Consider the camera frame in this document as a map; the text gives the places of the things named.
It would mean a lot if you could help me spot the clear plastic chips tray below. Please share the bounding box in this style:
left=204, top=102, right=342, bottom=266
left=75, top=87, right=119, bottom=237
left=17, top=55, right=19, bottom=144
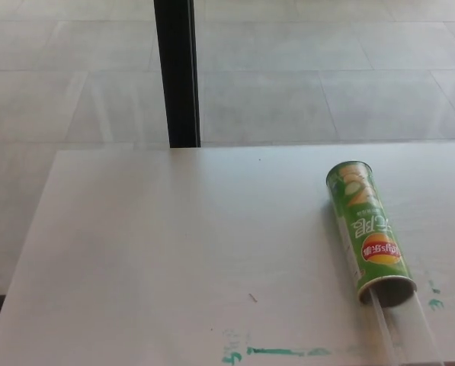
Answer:
left=368, top=287, right=446, bottom=366

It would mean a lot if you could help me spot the green chips can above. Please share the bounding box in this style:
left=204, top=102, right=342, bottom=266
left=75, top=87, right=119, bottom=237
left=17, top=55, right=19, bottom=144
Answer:
left=325, top=160, right=418, bottom=309

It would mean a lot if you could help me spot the black window frame post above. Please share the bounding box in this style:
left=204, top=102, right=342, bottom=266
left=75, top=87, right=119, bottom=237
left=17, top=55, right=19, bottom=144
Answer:
left=153, top=0, right=202, bottom=149

